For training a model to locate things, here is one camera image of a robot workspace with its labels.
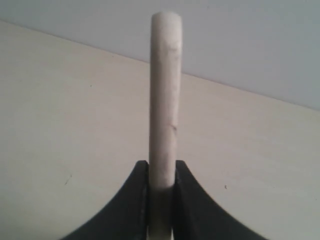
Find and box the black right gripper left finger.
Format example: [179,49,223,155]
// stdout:
[63,160,149,240]

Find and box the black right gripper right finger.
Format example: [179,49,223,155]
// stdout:
[171,160,265,240]

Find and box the wooden paint brush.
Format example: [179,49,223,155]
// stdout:
[148,11,183,240]

